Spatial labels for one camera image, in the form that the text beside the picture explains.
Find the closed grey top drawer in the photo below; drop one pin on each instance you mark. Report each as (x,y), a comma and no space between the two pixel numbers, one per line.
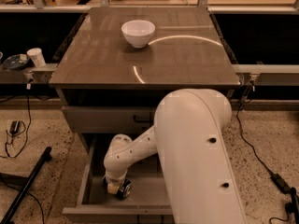
(119,119)

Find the blue pepsi can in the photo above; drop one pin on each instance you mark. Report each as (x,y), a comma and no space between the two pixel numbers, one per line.
(125,187)

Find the white paper cup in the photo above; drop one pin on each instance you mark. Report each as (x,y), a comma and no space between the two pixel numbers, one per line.
(37,57)

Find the black pole on floor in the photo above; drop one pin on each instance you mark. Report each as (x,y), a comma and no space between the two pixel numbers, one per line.
(25,183)

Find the black drawer handle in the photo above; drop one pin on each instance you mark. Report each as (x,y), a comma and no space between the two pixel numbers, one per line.
(139,119)

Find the black power adapter right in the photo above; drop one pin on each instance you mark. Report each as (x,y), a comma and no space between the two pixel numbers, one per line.
(280,183)

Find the black power adapter left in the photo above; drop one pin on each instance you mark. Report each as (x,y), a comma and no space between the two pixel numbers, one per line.
(14,127)

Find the black power adapter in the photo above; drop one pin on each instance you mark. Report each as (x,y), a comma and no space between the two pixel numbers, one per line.
(280,183)
(14,127)

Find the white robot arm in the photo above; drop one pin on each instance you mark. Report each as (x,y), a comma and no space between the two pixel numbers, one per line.
(186,135)

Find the open grey middle drawer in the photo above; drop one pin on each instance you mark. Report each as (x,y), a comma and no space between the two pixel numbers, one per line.
(146,204)

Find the white ceramic bowl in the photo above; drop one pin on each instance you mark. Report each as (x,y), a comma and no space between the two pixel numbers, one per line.
(138,33)

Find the grey drawer cabinet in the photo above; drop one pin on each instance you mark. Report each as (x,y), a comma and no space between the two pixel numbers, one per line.
(100,68)

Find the dark blue plate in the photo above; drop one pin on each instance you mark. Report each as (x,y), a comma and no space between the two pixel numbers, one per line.
(16,62)

